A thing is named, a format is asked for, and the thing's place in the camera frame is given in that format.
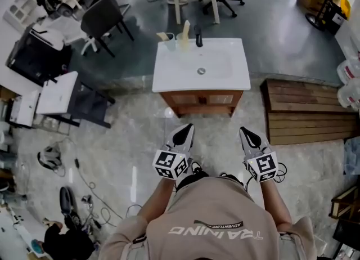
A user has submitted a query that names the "person's left shoe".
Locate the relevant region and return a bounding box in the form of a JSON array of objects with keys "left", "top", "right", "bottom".
[{"left": 188, "top": 160, "right": 204, "bottom": 175}]

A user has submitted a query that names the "black panel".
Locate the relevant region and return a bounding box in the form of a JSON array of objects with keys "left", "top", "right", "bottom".
[{"left": 332, "top": 218, "right": 360, "bottom": 252}]

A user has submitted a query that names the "yellow sign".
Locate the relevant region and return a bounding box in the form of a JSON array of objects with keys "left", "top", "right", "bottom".
[{"left": 338, "top": 0, "right": 353, "bottom": 21}]

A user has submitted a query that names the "black bag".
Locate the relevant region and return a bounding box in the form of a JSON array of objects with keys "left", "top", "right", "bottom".
[{"left": 33, "top": 0, "right": 61, "bottom": 15}]

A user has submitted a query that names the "wooden vanity cabinet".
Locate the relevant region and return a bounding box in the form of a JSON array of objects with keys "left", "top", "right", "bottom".
[{"left": 159, "top": 89, "right": 245, "bottom": 119}]

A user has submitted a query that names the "person's left forearm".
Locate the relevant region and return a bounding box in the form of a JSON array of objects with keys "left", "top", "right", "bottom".
[{"left": 137, "top": 177, "right": 181, "bottom": 221}]

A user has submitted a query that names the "clear plastic jug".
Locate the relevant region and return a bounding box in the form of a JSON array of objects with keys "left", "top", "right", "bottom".
[
  {"left": 336, "top": 59, "right": 360, "bottom": 81},
  {"left": 337, "top": 78, "right": 360, "bottom": 111}
]

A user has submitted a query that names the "wooden frame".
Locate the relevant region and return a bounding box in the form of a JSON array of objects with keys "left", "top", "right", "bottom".
[{"left": 328, "top": 185, "right": 360, "bottom": 221}]

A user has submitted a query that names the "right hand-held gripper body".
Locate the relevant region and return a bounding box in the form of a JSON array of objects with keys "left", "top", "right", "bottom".
[{"left": 244, "top": 149, "right": 280, "bottom": 183}]

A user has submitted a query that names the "blue plastic bag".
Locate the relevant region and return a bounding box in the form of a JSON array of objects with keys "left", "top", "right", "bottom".
[{"left": 343, "top": 137, "right": 360, "bottom": 176}]

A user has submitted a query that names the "clear cup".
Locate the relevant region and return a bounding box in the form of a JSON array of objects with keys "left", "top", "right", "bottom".
[{"left": 165, "top": 32, "right": 177, "bottom": 53}]

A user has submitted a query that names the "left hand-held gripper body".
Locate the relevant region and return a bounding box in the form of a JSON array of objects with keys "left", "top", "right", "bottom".
[{"left": 152, "top": 144, "right": 192, "bottom": 181}]

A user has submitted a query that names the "small black box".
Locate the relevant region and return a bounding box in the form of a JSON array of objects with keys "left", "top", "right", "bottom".
[{"left": 326, "top": 2, "right": 350, "bottom": 35}]

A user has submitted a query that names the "dark metal basin stand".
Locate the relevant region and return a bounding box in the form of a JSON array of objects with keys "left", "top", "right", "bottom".
[{"left": 49, "top": 79, "right": 116, "bottom": 129}]

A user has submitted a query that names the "black headband device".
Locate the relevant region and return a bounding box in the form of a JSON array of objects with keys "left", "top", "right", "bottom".
[{"left": 59, "top": 186, "right": 78, "bottom": 215}]

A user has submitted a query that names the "white shelf unit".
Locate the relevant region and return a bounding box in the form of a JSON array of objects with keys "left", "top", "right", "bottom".
[{"left": 2, "top": 0, "right": 38, "bottom": 33}]

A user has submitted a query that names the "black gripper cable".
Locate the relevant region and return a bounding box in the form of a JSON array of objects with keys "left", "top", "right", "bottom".
[{"left": 273, "top": 161, "right": 288, "bottom": 182}]

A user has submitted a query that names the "black faucet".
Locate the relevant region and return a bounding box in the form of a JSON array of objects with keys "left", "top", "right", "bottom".
[{"left": 193, "top": 24, "right": 204, "bottom": 48}]

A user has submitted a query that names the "person's right forearm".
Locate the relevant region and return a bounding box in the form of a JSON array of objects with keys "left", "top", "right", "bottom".
[{"left": 259, "top": 181, "right": 294, "bottom": 229}]

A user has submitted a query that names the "black floor cable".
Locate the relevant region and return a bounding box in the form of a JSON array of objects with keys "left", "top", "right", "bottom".
[{"left": 74, "top": 156, "right": 125, "bottom": 227}]

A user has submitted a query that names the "tall beige tube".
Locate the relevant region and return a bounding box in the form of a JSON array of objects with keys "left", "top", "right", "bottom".
[{"left": 182, "top": 19, "right": 192, "bottom": 43}]

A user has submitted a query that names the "grey white headset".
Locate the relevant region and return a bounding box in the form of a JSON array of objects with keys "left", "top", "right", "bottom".
[{"left": 37, "top": 145, "right": 64, "bottom": 170}]

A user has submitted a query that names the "wooden cabinet door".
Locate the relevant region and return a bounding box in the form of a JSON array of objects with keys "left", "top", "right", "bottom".
[
  {"left": 169, "top": 93, "right": 203, "bottom": 106},
  {"left": 205, "top": 93, "right": 236, "bottom": 106}
]

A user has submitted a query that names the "white striped bag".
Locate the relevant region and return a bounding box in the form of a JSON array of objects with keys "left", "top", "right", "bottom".
[{"left": 30, "top": 16, "right": 69, "bottom": 52}]

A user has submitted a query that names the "black standing fan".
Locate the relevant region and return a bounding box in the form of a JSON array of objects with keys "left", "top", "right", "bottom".
[{"left": 304, "top": 0, "right": 341, "bottom": 32}]

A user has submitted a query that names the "white sink basin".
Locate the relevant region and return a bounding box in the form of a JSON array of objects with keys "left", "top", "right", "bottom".
[{"left": 152, "top": 38, "right": 251, "bottom": 93}]

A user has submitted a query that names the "white swivel chair base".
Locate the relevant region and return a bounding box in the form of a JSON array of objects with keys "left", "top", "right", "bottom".
[{"left": 81, "top": 32, "right": 112, "bottom": 56}]

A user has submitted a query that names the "wooden slatted platform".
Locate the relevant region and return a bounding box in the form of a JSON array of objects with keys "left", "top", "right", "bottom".
[{"left": 259, "top": 78, "right": 360, "bottom": 146}]

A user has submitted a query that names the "white square basin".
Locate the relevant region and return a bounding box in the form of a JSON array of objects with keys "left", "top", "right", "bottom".
[{"left": 35, "top": 70, "right": 79, "bottom": 115}]

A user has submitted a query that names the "grey chair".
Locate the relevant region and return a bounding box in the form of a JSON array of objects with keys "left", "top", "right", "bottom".
[{"left": 80, "top": 0, "right": 136, "bottom": 59}]

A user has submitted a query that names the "beige cup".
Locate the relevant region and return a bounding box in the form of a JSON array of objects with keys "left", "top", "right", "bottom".
[{"left": 175, "top": 32, "right": 192, "bottom": 55}]

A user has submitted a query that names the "person's beige shirt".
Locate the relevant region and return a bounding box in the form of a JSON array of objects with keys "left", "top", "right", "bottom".
[{"left": 98, "top": 176, "right": 318, "bottom": 260}]

